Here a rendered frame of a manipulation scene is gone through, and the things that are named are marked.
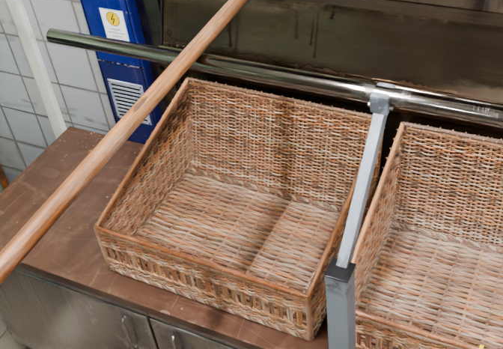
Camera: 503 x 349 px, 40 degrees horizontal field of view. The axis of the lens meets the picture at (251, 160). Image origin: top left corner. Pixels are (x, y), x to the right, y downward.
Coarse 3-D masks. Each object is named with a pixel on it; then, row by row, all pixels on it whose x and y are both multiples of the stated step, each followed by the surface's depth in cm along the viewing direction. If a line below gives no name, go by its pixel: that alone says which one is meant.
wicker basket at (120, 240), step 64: (192, 128) 191; (320, 128) 172; (384, 128) 162; (128, 192) 171; (192, 192) 189; (256, 192) 186; (320, 192) 179; (128, 256) 164; (192, 256) 171; (256, 256) 169; (320, 256) 145; (256, 320) 155; (320, 320) 152
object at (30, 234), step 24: (240, 0) 140; (216, 24) 133; (192, 48) 127; (168, 72) 122; (144, 96) 117; (120, 120) 113; (120, 144) 111; (96, 168) 106; (72, 192) 102; (48, 216) 99; (24, 240) 95; (0, 264) 92
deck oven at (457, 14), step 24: (144, 0) 178; (312, 0) 155; (336, 0) 152; (360, 0) 150; (384, 0) 147; (144, 24) 183; (480, 24) 141; (192, 72) 186; (168, 96) 196; (336, 96) 169; (456, 120) 158
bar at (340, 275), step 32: (64, 32) 143; (192, 64) 131; (224, 64) 128; (256, 64) 126; (352, 96) 119; (384, 96) 115; (416, 96) 114; (352, 224) 117; (352, 256) 118; (352, 288) 119; (352, 320) 124
